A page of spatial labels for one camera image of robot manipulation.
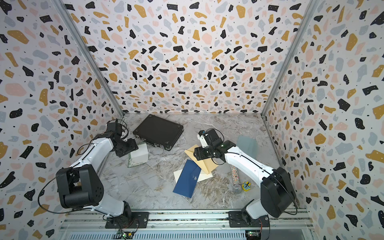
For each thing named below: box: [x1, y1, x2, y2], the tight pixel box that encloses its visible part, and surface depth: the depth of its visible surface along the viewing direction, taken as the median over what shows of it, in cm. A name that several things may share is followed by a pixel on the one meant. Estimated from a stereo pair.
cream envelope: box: [173, 169, 214, 184], surface depth 91 cm
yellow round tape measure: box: [241, 181, 252, 192], surface depth 86 cm
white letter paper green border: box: [127, 143, 149, 168], surface depth 98 cm
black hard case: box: [133, 114, 185, 151], surface depth 108 cm
